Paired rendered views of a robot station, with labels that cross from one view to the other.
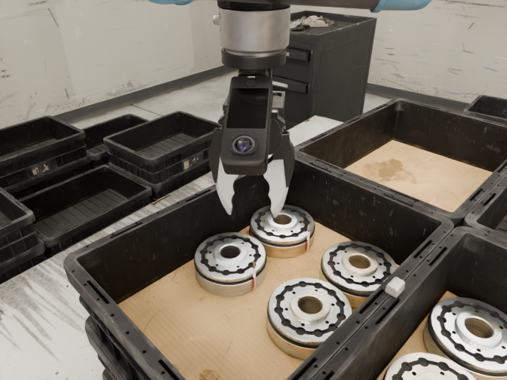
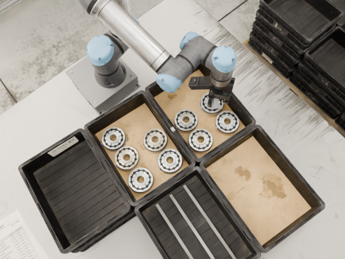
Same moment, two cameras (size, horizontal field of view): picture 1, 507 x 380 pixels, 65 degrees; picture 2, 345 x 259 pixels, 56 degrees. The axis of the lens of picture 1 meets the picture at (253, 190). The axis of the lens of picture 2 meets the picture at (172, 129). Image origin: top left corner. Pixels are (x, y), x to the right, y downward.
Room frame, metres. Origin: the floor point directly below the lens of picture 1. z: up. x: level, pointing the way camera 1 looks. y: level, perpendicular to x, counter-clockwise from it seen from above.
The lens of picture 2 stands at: (0.44, -0.57, 2.17)
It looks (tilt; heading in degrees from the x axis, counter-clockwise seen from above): 70 degrees down; 108
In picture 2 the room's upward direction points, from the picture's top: 8 degrees counter-clockwise
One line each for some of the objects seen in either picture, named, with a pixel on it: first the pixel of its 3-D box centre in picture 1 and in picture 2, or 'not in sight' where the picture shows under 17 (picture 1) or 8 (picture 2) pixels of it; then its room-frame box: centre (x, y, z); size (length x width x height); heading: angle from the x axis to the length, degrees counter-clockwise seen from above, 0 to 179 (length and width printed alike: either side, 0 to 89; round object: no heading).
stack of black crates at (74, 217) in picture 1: (90, 235); (335, 74); (1.17, 0.60, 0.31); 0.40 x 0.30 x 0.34; 141
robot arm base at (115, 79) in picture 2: not in sight; (108, 69); (-0.06, 0.12, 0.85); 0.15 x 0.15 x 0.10
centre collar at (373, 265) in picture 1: (359, 262); (200, 139); (0.42, -0.15, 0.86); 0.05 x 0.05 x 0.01
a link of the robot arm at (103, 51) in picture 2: not in sight; (103, 53); (-0.06, 0.13, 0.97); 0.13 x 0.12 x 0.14; 62
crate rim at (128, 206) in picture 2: not in sight; (73, 187); (-0.04, -0.44, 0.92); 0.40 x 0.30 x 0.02; 135
